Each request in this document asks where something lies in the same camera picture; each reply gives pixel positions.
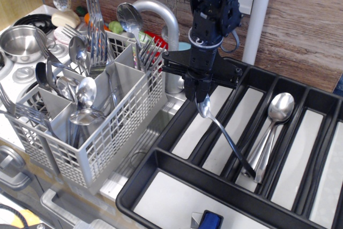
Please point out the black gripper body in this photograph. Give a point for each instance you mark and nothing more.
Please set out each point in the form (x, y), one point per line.
(201, 62)

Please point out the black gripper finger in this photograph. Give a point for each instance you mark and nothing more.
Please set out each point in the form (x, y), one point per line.
(203, 87)

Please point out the large steel spoon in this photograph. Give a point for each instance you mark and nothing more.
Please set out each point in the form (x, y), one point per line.
(204, 109)

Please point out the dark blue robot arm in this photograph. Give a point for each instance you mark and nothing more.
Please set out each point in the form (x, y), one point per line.
(215, 18)

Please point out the steel spoon in tray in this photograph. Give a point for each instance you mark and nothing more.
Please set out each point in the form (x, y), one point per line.
(279, 112)

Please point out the tall steel spoon at back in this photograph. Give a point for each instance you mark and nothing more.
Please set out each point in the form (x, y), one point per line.
(130, 20)

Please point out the black cutlery tray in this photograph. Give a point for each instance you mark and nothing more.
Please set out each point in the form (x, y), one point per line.
(191, 169)

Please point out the steel spoon front compartment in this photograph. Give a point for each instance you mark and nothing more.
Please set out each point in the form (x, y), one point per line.
(86, 92)

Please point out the steel spoon middle back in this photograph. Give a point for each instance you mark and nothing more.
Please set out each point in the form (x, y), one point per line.
(78, 53)

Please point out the grey plastic cutlery basket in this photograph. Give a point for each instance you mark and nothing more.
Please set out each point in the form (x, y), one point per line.
(131, 101)

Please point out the dark steel spoon left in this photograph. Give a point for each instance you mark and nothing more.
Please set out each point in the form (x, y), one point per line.
(41, 76)

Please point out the light blue toy bowl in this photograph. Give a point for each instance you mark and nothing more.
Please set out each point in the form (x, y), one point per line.
(182, 46)

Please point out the silver toy faucet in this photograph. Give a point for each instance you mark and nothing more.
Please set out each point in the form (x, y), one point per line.
(174, 83)

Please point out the steel fork right compartment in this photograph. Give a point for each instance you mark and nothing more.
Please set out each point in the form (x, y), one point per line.
(148, 53)

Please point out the green toy vegetable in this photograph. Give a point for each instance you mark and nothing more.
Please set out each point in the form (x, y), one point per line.
(115, 27)

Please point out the tall steel fork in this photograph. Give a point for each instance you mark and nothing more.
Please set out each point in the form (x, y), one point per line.
(98, 39)

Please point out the blue object at bottom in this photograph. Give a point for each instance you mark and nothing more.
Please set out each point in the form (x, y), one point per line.
(206, 220)

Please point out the cream toy bread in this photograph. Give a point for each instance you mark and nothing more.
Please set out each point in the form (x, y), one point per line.
(62, 18)

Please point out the steel cooking pot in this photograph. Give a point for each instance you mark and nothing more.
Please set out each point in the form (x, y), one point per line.
(19, 44)

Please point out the steel fork front left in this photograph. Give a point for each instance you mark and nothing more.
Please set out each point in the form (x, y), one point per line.
(18, 110)

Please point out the white metal post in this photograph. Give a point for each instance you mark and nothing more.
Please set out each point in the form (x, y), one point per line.
(254, 32)

